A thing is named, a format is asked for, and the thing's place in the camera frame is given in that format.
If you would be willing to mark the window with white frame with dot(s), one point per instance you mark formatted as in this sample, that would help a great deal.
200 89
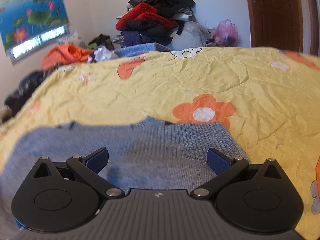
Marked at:
31 45

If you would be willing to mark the pile of dark and red clothes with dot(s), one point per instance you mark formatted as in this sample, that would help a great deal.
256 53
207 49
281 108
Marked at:
152 21

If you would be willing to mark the floral pillow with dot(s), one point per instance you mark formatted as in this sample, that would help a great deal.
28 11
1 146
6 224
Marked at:
74 39

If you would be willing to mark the purple plastic bag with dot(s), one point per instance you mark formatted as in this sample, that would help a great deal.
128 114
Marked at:
226 34

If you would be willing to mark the orange plastic bag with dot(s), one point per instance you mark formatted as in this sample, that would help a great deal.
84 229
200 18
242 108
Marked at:
64 54

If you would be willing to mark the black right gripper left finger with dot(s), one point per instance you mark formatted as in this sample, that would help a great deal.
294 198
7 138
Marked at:
86 170

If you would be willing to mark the dark clothes at bedside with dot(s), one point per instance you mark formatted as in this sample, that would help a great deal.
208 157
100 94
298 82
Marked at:
16 100

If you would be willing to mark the blue grey knitted sweater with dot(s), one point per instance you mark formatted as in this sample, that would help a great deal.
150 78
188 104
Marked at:
151 154

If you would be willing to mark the lotus pattern window blind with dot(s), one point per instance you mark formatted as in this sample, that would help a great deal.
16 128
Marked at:
22 20

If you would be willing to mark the black bag with green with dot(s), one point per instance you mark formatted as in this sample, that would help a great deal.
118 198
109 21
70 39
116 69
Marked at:
101 40

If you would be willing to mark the light blue folded towel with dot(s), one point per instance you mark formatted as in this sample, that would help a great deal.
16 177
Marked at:
139 49

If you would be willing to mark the white crumpled plastic bag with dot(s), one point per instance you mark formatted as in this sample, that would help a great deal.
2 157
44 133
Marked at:
102 54

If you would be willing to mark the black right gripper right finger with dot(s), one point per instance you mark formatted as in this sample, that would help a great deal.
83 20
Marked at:
226 170

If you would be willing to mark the brown wooden door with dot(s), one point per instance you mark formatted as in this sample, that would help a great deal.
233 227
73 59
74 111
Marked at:
276 23

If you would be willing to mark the yellow floral bed quilt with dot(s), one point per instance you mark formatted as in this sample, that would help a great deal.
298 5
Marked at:
268 99

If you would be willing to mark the clear plastic bag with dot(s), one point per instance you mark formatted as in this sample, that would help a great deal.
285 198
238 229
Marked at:
193 35

